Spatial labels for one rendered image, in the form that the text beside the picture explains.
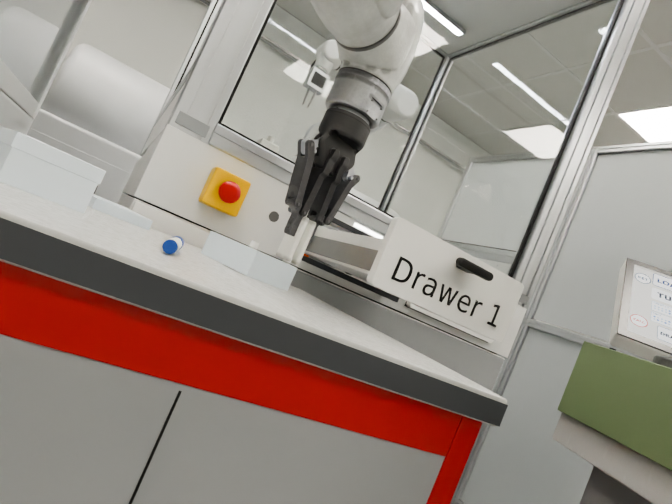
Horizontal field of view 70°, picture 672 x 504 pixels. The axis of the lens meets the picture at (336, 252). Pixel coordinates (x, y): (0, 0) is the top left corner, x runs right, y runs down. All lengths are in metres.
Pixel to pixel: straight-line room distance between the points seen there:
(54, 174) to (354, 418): 0.38
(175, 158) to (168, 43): 3.42
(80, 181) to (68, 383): 0.26
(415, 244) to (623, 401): 0.33
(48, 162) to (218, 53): 0.50
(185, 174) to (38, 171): 0.42
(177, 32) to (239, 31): 3.37
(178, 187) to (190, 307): 0.61
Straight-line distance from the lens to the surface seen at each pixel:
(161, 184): 0.95
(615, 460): 0.69
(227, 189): 0.89
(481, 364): 1.36
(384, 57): 0.74
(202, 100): 0.97
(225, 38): 1.00
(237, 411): 0.40
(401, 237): 0.72
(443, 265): 0.77
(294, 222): 0.71
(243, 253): 0.69
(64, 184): 0.58
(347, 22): 0.67
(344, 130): 0.72
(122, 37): 4.32
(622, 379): 0.70
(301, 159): 0.71
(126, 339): 0.37
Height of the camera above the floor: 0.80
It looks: 4 degrees up
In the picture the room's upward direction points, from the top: 23 degrees clockwise
